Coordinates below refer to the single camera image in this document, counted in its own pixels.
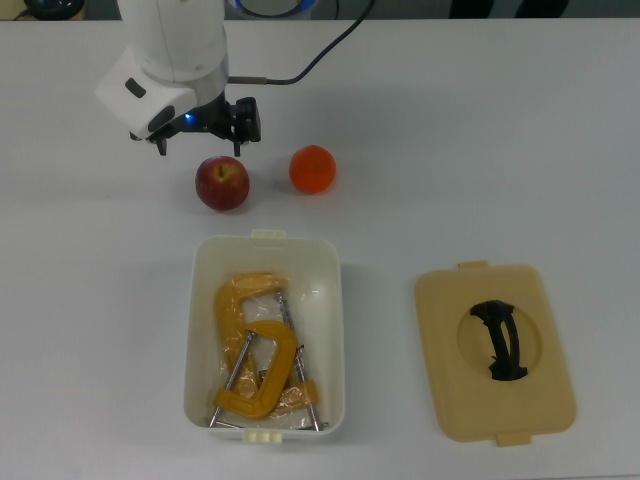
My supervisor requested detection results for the beige container lid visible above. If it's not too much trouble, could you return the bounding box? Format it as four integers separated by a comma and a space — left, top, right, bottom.
413, 259, 578, 448

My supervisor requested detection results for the black background object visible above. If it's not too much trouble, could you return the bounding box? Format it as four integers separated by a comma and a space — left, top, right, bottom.
21, 0, 87, 22

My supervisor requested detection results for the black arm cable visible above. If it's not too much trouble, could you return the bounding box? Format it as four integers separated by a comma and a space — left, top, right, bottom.
228, 0, 377, 85

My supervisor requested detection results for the large orange C-clamp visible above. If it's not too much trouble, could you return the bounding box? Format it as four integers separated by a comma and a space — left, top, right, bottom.
213, 270, 331, 432

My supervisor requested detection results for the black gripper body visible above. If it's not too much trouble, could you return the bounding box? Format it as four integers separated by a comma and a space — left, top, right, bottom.
170, 91, 236, 140

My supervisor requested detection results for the red apple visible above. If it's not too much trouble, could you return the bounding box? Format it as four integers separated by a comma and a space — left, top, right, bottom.
194, 155, 251, 213

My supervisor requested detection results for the white plastic container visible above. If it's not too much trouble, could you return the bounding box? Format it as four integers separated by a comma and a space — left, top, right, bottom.
182, 229, 347, 445

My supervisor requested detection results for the small orange C-clamp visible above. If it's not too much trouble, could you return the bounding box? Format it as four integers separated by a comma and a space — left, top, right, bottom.
207, 321, 300, 427

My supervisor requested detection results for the orange fruit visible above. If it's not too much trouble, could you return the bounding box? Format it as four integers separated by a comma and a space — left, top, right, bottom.
288, 144, 337, 195

